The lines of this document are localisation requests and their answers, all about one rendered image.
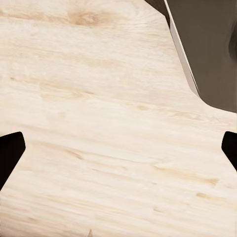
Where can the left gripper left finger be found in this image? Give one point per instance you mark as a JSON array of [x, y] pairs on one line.
[[12, 147]]

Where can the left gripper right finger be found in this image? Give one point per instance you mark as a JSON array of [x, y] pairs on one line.
[[229, 147]]

